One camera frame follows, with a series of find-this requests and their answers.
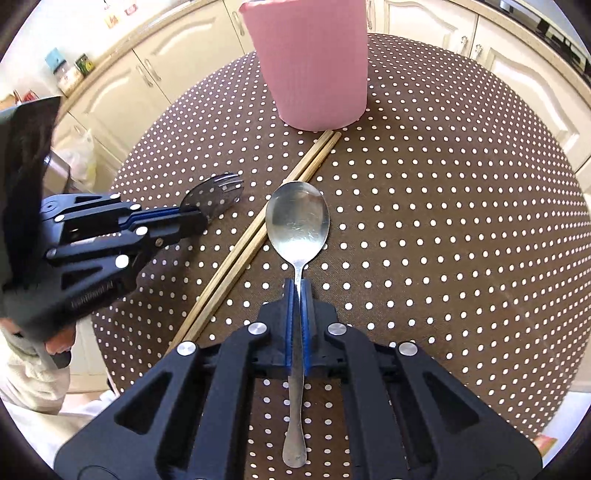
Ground glass jar white lid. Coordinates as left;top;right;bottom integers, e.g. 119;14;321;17
45;48;84;97

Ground person's left hand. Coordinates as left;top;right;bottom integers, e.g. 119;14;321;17
0;318;76;355

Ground wooden chopstick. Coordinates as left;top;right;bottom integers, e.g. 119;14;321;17
168;129;335;354
181;131;344;345

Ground orange snack bag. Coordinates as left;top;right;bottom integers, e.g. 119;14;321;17
534;434;558;461

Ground black gas stove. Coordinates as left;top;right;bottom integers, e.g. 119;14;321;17
483;0;590;78

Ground pink utensil holder cup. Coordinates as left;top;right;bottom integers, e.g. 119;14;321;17
239;0;369;131

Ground brown polka dot tablecloth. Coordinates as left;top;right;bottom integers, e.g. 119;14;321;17
91;32;591;480

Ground small green tin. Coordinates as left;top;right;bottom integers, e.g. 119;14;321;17
75;54;95;78

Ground black plastic fork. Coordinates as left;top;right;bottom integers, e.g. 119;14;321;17
179;173;243;222

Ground steel spoon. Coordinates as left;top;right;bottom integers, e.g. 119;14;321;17
266;181;329;469

